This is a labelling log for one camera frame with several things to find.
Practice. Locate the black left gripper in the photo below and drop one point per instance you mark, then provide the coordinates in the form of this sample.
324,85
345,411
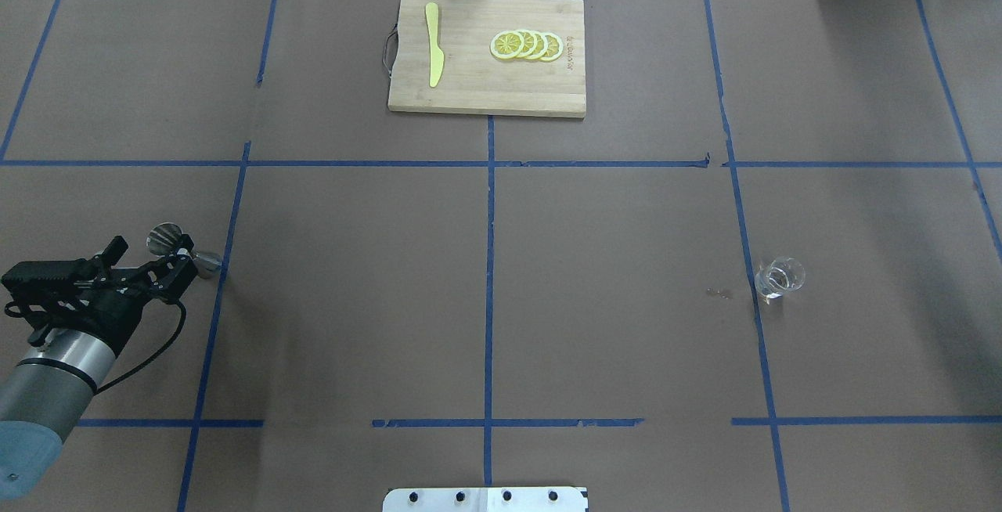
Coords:
95,311

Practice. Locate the steel measuring jigger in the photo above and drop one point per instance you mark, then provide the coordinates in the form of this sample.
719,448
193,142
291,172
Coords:
169,239

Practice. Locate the clear glass cup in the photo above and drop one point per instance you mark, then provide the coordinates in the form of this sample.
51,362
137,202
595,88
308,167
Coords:
779,277

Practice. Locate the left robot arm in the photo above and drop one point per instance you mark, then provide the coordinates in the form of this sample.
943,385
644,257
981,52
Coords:
44,398

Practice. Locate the yellow plastic knife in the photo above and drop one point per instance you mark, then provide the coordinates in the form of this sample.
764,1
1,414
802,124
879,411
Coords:
437,56

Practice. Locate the wooden cutting board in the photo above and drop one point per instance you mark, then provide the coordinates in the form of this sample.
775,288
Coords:
474,82

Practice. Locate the lemon slices stack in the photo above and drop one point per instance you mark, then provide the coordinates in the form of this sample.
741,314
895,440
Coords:
520,43

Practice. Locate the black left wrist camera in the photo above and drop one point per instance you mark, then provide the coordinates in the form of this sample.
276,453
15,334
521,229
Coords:
113,253

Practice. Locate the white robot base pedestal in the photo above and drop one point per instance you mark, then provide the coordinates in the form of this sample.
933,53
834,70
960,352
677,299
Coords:
517,498

